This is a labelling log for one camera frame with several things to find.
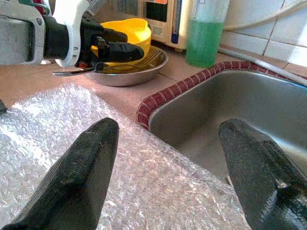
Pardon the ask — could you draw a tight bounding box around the steel sink basin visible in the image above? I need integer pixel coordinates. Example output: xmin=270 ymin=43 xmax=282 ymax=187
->
xmin=136 ymin=61 xmax=307 ymax=183

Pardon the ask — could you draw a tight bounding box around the green dish soap bottle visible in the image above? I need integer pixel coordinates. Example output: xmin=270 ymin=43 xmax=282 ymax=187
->
xmin=185 ymin=0 xmax=231 ymax=69

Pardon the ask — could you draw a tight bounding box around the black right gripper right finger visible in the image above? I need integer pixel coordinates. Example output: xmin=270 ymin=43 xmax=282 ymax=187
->
xmin=218 ymin=117 xmax=307 ymax=230

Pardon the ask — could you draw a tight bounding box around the shallow steel bowl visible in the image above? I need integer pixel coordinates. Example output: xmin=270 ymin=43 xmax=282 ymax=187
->
xmin=83 ymin=45 xmax=169 ymax=87

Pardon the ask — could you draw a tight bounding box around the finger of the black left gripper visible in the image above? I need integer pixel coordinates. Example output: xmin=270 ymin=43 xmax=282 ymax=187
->
xmin=92 ymin=35 xmax=145 ymax=63
xmin=95 ymin=23 xmax=128 ymax=44

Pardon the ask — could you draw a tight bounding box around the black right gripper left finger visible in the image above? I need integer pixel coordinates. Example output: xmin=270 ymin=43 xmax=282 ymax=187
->
xmin=0 ymin=117 xmax=120 ymax=230

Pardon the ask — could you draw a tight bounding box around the grey ribbed hose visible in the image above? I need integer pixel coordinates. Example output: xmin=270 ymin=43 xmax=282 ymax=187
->
xmin=218 ymin=46 xmax=307 ymax=87

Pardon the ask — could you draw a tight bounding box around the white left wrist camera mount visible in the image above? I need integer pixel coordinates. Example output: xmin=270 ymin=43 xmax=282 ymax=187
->
xmin=51 ymin=0 xmax=91 ymax=68

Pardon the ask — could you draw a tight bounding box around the cream water ioniser appliance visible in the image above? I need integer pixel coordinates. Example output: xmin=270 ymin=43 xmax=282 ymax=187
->
xmin=138 ymin=0 xmax=195 ymax=52

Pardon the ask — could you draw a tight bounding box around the white flexible water hose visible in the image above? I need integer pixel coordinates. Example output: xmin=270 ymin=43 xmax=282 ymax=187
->
xmin=223 ymin=0 xmax=307 ymax=31

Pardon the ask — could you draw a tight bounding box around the clear bubble wrap sheet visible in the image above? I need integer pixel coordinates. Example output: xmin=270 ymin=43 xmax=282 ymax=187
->
xmin=0 ymin=82 xmax=251 ymax=230

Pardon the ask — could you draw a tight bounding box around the steel fork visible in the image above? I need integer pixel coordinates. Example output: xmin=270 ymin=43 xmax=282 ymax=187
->
xmin=52 ymin=49 xmax=164 ymax=77

